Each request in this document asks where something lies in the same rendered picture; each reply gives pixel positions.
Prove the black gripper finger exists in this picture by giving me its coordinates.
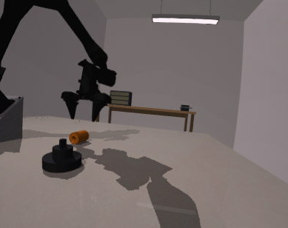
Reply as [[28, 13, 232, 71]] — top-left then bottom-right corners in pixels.
[[64, 99, 78, 120], [92, 101, 107, 122]]

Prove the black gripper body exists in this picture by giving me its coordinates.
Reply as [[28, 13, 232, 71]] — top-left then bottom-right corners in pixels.
[[61, 77, 112, 104]]

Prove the black round pedestal with shaft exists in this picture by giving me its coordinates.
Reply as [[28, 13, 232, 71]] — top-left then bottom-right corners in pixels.
[[41, 138, 81, 173]]

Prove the orange cylinder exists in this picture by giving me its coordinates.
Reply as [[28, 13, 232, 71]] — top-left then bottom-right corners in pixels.
[[69, 130, 90, 144]]

